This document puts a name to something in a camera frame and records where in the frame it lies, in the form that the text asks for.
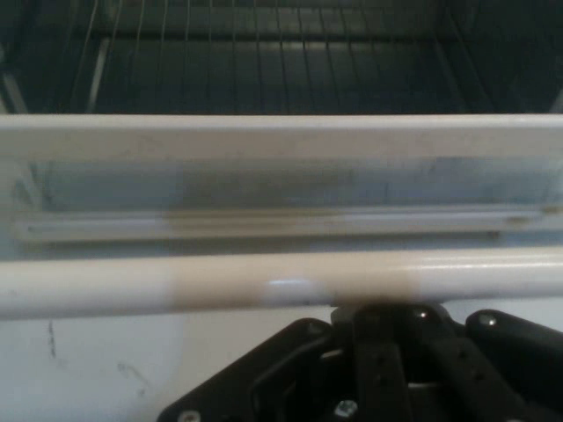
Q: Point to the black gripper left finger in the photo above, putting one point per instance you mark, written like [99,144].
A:
[272,373]

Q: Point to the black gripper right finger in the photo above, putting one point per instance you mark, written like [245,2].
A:
[492,369]

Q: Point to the white glass oven door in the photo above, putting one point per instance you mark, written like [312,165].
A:
[281,132]

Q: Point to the white toaster oven body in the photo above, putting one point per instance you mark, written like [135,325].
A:
[514,61]

